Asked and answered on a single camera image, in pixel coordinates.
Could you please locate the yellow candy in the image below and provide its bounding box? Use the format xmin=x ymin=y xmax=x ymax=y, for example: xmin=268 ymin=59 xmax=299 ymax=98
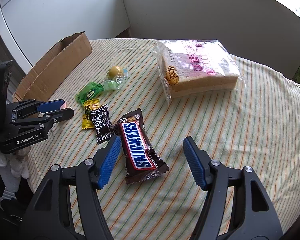
xmin=82 ymin=99 xmax=100 ymax=129

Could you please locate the black candy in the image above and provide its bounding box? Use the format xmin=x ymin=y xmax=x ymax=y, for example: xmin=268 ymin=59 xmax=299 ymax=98
xmin=89 ymin=104 xmax=117 ymax=144

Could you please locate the light green clear-wrapped candy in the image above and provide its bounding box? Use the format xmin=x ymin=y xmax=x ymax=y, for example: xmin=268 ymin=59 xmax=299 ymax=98
xmin=103 ymin=76 xmax=127 ymax=91

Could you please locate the yellow ball jelly cup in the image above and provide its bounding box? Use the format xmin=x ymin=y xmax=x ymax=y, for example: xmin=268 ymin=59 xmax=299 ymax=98
xmin=108 ymin=66 xmax=125 ymax=79

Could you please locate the Snickers bar brown wrapper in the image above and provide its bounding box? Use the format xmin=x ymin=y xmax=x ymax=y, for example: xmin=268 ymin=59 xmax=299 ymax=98
xmin=114 ymin=108 xmax=170 ymax=184

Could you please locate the packaged sliced bread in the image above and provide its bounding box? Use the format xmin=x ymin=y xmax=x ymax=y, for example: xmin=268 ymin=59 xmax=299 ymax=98
xmin=153 ymin=40 xmax=245 ymax=103

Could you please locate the white gloved left hand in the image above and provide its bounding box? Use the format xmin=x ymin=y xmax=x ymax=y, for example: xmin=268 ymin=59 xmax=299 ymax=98
xmin=0 ymin=146 xmax=31 ymax=179

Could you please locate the cardboard box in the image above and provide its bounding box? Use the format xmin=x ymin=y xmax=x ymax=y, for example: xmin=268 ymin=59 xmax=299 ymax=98
xmin=13 ymin=32 xmax=93 ymax=102

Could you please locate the striped tablecloth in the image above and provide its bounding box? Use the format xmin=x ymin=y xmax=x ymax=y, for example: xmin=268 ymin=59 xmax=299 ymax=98
xmin=29 ymin=38 xmax=300 ymax=239

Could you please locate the white cabinet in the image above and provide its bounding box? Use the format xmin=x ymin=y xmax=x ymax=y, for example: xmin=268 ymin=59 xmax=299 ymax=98
xmin=0 ymin=0 xmax=130 ymax=73

